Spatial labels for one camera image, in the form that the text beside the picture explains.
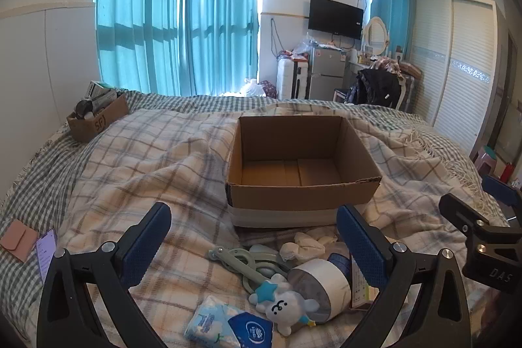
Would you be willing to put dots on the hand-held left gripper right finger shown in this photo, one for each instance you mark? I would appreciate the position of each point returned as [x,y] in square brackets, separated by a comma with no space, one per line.
[363,246]

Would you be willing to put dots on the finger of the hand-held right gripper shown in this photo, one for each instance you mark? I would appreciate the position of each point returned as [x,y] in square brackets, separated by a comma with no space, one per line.
[459,209]
[503,193]

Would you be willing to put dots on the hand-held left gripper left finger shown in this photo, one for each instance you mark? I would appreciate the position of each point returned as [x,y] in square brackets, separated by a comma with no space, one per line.
[144,246]

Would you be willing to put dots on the small carton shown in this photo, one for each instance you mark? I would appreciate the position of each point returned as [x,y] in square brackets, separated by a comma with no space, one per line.
[361,291]

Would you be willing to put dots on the white sock bundle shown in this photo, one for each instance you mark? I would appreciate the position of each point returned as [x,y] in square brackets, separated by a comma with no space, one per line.
[306,248]

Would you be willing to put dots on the white tape roll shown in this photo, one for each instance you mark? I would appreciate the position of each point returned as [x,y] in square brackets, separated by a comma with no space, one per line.
[326,291]

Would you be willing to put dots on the pale green plastic tool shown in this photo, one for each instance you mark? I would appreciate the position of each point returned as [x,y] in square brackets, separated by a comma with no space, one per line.
[232,256]

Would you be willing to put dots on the large cardboard box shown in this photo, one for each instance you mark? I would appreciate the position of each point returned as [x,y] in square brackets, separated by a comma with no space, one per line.
[285,201]

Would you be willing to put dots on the light blue tissue pack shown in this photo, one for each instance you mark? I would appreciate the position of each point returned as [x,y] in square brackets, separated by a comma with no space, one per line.
[206,321]

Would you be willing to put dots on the white and blue plush toy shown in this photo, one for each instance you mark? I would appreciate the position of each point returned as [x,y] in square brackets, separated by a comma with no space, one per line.
[283,305]

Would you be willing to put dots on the dark blue tissue pack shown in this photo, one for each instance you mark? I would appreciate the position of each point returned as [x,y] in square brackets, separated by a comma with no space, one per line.
[251,331]

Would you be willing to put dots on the red bottle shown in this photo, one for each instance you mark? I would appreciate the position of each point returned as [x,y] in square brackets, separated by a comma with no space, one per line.
[509,172]

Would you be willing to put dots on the pink plastic stool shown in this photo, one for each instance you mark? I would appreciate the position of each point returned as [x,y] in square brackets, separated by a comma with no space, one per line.
[483,160]

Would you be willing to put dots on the plaid fringed blanket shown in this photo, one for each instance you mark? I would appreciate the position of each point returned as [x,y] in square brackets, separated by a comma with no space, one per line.
[163,168]

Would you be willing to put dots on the smartphone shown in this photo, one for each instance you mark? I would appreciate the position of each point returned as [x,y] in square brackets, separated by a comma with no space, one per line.
[45,254]

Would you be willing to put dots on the pink wallet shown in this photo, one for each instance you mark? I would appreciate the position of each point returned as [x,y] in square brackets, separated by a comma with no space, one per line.
[16,240]

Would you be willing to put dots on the small cardboard box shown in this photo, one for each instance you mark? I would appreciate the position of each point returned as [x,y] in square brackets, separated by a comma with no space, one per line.
[102,121]

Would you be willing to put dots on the white sliding door wardrobe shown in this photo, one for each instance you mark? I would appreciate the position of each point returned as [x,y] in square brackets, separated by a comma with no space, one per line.
[456,66]

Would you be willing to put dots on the green checkered bed sheet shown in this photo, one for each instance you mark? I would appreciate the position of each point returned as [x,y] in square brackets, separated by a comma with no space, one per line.
[24,185]

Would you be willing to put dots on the black jacket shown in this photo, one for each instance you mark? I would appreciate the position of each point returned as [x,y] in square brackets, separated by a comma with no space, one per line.
[375,89]

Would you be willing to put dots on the black round container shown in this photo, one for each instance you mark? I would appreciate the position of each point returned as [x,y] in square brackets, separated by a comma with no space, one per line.
[83,107]

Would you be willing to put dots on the patterned cloth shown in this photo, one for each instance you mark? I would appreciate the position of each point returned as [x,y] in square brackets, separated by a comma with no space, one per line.
[385,66]

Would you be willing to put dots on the green and white carton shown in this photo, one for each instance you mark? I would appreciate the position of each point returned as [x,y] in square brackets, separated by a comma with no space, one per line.
[100,91]

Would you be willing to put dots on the silver mini fridge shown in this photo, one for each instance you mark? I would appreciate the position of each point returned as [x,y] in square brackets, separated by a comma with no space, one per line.
[326,70]

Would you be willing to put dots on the white suitcase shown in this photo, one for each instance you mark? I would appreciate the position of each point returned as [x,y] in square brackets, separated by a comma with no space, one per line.
[289,79]

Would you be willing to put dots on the dark dotted bag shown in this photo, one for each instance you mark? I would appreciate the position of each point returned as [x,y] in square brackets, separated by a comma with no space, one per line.
[269,89]

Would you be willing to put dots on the white oval mirror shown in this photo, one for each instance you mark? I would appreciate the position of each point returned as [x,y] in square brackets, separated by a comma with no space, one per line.
[377,34]

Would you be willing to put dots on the clear plastic bag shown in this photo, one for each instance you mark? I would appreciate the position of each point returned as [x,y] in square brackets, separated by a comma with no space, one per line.
[304,46]

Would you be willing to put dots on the narrow teal curtain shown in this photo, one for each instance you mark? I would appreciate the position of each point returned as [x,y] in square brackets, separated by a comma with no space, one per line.
[391,5]

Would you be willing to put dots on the wide teal curtain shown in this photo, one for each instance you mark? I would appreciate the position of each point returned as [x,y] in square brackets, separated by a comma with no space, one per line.
[134,5]

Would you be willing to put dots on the black wall television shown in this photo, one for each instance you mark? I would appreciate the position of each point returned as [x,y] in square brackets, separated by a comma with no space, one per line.
[334,17]

